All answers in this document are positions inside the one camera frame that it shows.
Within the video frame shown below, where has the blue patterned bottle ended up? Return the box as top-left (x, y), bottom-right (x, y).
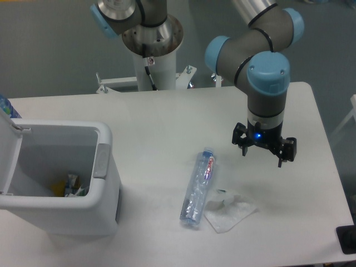
top-left (0, 95), bottom-right (22, 118)

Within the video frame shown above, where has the black device at corner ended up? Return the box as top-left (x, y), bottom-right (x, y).
top-left (336, 225), bottom-right (355, 255)

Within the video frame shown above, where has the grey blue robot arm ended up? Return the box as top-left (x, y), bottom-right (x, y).
top-left (90, 1), bottom-right (304, 162)

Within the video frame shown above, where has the white trash can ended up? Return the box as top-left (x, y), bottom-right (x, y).
top-left (1, 118), bottom-right (121, 235)

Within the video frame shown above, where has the white frame at right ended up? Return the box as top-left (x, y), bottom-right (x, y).
top-left (331, 95), bottom-right (355, 140)

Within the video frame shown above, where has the yellow trash piece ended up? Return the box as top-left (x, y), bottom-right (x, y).
top-left (50, 180), bottom-right (66, 197)

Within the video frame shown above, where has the crumpled printed wrapper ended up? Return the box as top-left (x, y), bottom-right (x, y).
top-left (64, 174), bottom-right (89, 197)

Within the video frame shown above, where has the clear plastic wrapper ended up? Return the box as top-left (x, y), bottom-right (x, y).
top-left (204, 189), bottom-right (258, 234)

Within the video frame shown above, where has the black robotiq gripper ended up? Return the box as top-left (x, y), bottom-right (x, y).
top-left (232, 122), bottom-right (297, 167)

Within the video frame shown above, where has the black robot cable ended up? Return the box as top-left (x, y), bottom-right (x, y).
top-left (141, 43), bottom-right (159, 92)

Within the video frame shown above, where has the white trash can lid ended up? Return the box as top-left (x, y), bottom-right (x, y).
top-left (1, 110), bottom-right (31, 194)

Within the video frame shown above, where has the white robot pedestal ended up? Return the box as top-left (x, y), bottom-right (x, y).
top-left (95, 13), bottom-right (225, 95)

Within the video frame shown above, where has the crushed clear plastic bottle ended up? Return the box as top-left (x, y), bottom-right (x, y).
top-left (180, 147), bottom-right (216, 226)

